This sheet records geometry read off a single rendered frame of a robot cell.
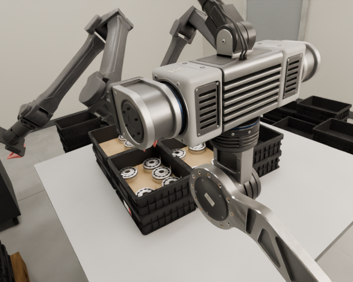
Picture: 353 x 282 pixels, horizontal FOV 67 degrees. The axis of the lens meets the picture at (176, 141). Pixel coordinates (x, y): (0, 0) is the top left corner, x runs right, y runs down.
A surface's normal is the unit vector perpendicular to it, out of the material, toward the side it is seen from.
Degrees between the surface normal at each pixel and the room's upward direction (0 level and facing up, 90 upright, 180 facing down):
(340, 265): 0
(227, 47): 90
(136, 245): 0
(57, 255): 0
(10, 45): 90
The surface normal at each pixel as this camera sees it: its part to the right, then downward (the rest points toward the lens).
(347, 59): -0.80, 0.35
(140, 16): 0.59, 0.35
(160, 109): 0.45, -0.18
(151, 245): -0.08, -0.87
